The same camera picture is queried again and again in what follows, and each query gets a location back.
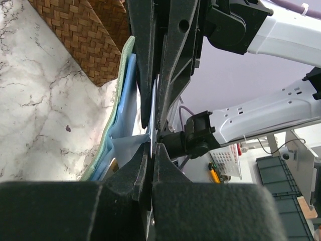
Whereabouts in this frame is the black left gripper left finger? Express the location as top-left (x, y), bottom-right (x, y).
top-left (1, 143), bottom-right (151, 240)

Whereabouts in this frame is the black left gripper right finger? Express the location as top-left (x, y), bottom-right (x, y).
top-left (152, 144), bottom-right (286, 240)

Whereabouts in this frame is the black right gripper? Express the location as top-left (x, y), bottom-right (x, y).
top-left (155, 1), bottom-right (273, 131)

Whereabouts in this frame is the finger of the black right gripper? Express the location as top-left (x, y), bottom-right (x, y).
top-left (126, 0), bottom-right (157, 128)

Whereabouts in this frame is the light green card holder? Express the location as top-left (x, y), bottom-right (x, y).
top-left (80, 36), bottom-right (150, 181)

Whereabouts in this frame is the black credit card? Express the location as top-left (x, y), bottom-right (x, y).
top-left (148, 75), bottom-right (159, 159)

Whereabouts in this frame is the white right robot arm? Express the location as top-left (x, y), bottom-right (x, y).
top-left (126, 1), bottom-right (320, 158)

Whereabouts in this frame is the brown woven basket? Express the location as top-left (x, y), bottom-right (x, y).
top-left (30, 0), bottom-right (129, 86)

